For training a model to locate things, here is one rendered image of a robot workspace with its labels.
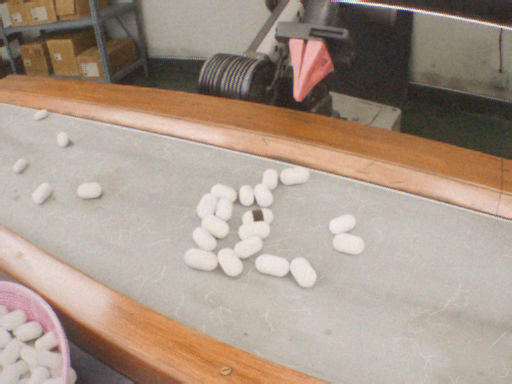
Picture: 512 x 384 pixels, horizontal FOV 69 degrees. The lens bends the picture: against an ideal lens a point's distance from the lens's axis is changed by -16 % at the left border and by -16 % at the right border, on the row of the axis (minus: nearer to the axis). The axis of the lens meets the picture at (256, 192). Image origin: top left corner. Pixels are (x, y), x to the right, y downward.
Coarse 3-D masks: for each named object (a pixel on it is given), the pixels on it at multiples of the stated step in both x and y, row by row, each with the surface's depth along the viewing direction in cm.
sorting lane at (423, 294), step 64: (0, 128) 82; (64, 128) 78; (0, 192) 62; (64, 192) 61; (128, 192) 59; (192, 192) 58; (320, 192) 56; (384, 192) 55; (64, 256) 50; (128, 256) 49; (256, 256) 48; (320, 256) 47; (384, 256) 46; (448, 256) 45; (192, 320) 42; (256, 320) 41; (320, 320) 40; (384, 320) 40; (448, 320) 38
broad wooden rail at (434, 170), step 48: (0, 96) 95; (48, 96) 86; (96, 96) 82; (144, 96) 79; (192, 96) 77; (240, 144) 65; (288, 144) 62; (336, 144) 60; (384, 144) 60; (432, 144) 59; (432, 192) 53; (480, 192) 51
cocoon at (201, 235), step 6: (198, 228) 49; (204, 228) 49; (198, 234) 49; (204, 234) 49; (210, 234) 49; (198, 240) 48; (204, 240) 48; (210, 240) 48; (204, 246) 48; (210, 246) 48
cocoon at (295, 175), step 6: (294, 168) 57; (300, 168) 57; (282, 174) 57; (288, 174) 57; (294, 174) 57; (300, 174) 56; (306, 174) 57; (282, 180) 57; (288, 180) 57; (294, 180) 57; (300, 180) 57; (306, 180) 57
